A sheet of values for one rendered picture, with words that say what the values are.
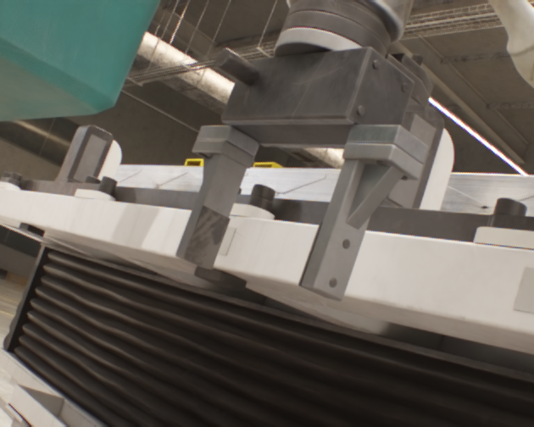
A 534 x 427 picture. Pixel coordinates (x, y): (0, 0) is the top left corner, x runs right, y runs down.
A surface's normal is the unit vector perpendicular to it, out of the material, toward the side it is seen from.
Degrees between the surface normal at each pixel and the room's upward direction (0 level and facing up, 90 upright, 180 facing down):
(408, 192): 90
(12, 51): 135
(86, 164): 90
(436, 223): 90
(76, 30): 90
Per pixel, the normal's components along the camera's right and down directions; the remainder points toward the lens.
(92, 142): 0.59, 0.06
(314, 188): -0.73, -0.37
